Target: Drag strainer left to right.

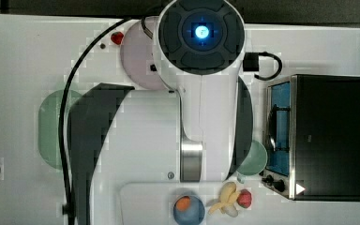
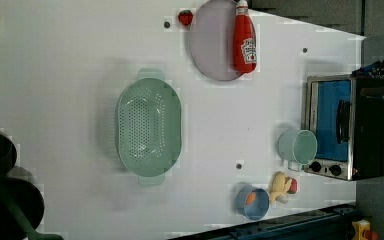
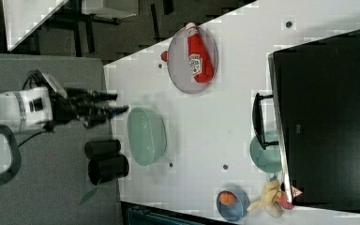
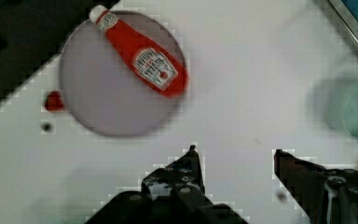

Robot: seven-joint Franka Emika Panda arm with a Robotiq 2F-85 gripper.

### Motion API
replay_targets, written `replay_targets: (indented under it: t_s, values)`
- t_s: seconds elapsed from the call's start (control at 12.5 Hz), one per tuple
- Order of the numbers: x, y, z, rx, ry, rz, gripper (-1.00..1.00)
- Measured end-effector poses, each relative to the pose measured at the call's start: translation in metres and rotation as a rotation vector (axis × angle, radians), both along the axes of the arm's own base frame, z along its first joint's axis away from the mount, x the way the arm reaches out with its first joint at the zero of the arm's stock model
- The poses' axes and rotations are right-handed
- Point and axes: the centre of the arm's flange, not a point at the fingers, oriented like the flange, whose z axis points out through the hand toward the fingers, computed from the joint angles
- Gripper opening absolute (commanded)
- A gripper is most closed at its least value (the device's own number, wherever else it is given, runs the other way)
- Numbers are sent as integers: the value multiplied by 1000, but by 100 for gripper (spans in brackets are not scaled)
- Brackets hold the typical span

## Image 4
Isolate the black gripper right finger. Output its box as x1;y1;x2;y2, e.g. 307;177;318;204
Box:
274;149;358;224

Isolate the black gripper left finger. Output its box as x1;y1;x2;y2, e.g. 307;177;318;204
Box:
85;145;249;224

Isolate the green plastic strainer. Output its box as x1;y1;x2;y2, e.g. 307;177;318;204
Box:
309;77;358;141

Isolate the grey round plate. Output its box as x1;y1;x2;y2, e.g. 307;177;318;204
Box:
58;7;185;136

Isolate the red ketchup bottle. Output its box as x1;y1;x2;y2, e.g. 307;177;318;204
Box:
89;5;189;98

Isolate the red toy strawberry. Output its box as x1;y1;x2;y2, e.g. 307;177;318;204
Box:
44;91;64;112

